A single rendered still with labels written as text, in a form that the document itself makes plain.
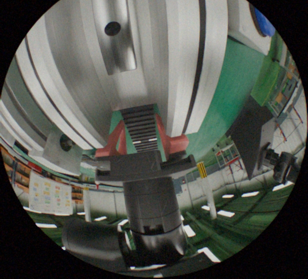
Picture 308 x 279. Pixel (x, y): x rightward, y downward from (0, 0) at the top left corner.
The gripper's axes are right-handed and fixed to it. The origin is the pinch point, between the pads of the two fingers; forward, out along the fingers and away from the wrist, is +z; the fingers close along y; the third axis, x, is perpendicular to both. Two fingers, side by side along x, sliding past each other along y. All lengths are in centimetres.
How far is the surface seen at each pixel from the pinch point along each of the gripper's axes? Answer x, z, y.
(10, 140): -10.7, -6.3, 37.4
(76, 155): 1.5, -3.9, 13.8
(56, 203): 159, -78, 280
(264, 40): -15.2, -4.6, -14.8
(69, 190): 212, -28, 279
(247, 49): -13.6, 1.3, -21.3
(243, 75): -7.7, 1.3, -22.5
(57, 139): -3.9, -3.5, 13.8
